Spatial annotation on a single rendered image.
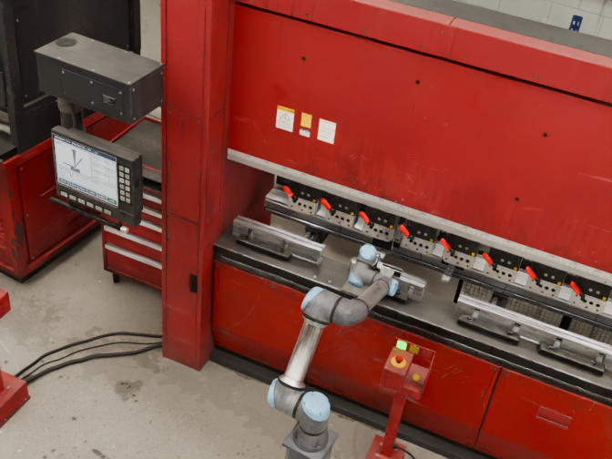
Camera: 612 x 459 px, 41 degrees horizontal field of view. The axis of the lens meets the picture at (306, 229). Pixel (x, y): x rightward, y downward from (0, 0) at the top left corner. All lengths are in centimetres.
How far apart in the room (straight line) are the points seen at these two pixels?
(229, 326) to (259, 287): 39
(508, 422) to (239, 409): 145
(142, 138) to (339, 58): 171
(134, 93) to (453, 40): 131
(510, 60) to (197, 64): 133
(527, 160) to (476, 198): 30
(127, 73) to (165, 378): 195
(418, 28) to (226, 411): 235
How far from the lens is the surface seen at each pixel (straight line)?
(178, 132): 390
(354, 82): 361
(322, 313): 332
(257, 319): 446
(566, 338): 403
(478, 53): 338
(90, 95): 360
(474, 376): 415
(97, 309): 522
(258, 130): 393
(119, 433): 455
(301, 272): 415
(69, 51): 370
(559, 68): 334
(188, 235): 419
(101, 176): 375
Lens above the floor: 353
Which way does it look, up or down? 37 degrees down
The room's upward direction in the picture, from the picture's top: 7 degrees clockwise
